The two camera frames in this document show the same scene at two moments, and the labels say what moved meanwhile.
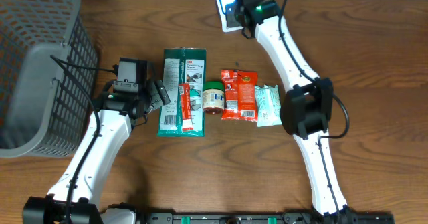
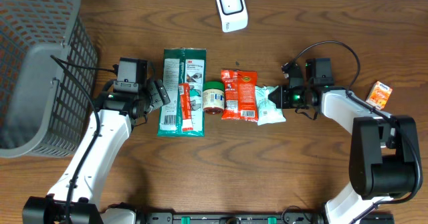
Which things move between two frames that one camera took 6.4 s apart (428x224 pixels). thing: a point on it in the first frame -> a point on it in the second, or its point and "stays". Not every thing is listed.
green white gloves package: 183,65 stays
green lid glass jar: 213,97 stays
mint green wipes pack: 268,105 stays
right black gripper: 230,11 -> 282,102
